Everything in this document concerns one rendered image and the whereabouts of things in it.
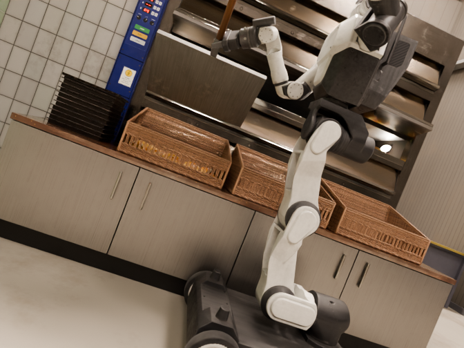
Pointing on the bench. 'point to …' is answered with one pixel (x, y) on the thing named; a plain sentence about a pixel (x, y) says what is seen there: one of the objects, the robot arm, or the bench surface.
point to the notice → (127, 76)
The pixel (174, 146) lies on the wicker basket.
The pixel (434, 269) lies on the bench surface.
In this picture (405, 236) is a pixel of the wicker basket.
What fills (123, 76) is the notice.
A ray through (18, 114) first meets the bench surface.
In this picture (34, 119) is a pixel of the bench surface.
